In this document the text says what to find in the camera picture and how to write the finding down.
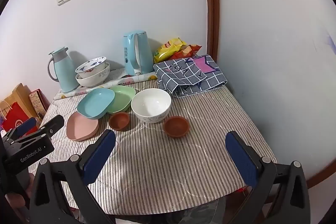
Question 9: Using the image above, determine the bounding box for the pink plate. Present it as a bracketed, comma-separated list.
[66, 112, 100, 142]

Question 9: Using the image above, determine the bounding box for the small brown clay bowl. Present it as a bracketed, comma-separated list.
[164, 116, 190, 138]
[109, 112, 131, 131]

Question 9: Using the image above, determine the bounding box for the person's left hand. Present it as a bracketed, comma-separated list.
[4, 173, 36, 216]

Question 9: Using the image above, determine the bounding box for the light blue electric kettle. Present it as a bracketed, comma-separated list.
[123, 30, 155, 76]

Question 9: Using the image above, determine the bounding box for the light blue thermos jug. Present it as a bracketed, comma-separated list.
[47, 47, 79, 93]

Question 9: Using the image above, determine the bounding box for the yellow snack bag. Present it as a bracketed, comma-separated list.
[154, 38, 187, 63]

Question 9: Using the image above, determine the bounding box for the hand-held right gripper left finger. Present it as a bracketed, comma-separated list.
[29, 129, 116, 224]

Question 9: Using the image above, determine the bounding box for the brown wooden door frame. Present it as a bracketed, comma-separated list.
[203, 0, 220, 64]

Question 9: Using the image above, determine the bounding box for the floral white bowl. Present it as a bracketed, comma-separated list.
[78, 63, 110, 81]

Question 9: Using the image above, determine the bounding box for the patterned gift box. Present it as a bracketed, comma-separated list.
[29, 89, 49, 119]

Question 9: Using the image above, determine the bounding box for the red snack bag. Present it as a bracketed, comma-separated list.
[168, 44, 202, 60]

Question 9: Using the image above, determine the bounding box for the large white bowl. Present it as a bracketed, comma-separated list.
[131, 89, 172, 124]

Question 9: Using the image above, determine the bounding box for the brown paper bag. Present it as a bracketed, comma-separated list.
[3, 83, 40, 119]

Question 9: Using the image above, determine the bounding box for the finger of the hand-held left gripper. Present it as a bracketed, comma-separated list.
[39, 115, 65, 136]
[10, 117, 37, 138]

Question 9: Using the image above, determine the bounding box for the plain white bowl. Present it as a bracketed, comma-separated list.
[76, 73, 108, 87]

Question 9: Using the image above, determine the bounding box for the striped tablecloth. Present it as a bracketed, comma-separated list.
[28, 82, 277, 215]

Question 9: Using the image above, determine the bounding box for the grey checked cloth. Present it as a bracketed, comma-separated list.
[154, 54, 227, 98]

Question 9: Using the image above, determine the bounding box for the rolled fruit print sheet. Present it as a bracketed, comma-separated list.
[54, 68, 158, 101]

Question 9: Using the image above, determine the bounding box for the light green plate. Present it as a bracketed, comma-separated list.
[105, 85, 136, 114]

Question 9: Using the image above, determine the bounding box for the blue patterned white dish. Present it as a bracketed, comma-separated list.
[75, 56, 107, 74]

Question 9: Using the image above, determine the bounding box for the brown wooden baseboard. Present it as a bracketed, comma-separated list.
[307, 158, 336, 188]

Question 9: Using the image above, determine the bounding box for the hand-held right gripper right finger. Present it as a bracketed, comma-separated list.
[225, 131, 311, 224]

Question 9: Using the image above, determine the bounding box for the light blue plate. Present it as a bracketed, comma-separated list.
[77, 88, 115, 119]

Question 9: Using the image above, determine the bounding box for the red paper bag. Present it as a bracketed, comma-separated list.
[0, 102, 34, 136]

